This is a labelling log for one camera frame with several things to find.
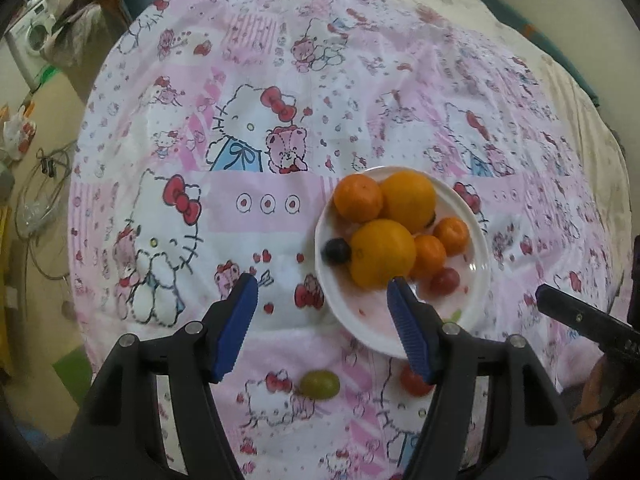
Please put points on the white pink-dotted plate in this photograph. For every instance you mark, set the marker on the white pink-dotted plate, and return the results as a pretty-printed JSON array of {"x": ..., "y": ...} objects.
[{"x": 455, "y": 310}]

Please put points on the pink cartoon printed blanket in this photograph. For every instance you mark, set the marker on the pink cartoon printed blanket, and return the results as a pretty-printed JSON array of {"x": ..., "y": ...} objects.
[{"x": 250, "y": 110}]

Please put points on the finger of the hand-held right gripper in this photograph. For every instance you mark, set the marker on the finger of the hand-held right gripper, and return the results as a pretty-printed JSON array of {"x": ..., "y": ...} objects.
[{"x": 585, "y": 317}]

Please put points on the green floor mat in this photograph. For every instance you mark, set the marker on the green floor mat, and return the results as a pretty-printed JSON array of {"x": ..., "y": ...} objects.
[{"x": 72, "y": 375}]

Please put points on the large orange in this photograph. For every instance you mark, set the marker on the large orange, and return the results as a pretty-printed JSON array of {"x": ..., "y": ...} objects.
[
  {"x": 382, "y": 252},
  {"x": 407, "y": 200}
]

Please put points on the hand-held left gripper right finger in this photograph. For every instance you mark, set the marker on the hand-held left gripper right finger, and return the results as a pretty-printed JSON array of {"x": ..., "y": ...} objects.
[{"x": 407, "y": 330}]

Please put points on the dark blueberry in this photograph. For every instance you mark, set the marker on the dark blueberry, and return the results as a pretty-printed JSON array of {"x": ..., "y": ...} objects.
[{"x": 336, "y": 251}]

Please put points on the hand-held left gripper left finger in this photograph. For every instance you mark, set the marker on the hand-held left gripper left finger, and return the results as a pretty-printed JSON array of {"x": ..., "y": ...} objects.
[{"x": 235, "y": 330}]

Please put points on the green grape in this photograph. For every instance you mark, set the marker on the green grape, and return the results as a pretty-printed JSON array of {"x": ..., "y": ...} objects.
[{"x": 320, "y": 384}]

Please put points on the medium orange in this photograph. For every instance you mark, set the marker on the medium orange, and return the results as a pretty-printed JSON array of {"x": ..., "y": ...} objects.
[{"x": 358, "y": 197}]

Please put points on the white plastic bag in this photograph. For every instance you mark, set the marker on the white plastic bag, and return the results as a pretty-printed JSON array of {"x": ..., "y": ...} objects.
[{"x": 17, "y": 130}]

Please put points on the small mandarin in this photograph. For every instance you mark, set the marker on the small mandarin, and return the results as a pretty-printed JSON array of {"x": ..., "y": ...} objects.
[
  {"x": 451, "y": 235},
  {"x": 429, "y": 256}
]

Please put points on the person's right hand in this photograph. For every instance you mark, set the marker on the person's right hand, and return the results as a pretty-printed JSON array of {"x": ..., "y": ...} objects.
[{"x": 602, "y": 395}]

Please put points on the white washing machine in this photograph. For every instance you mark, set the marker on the white washing machine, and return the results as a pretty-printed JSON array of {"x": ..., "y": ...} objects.
[{"x": 30, "y": 37}]

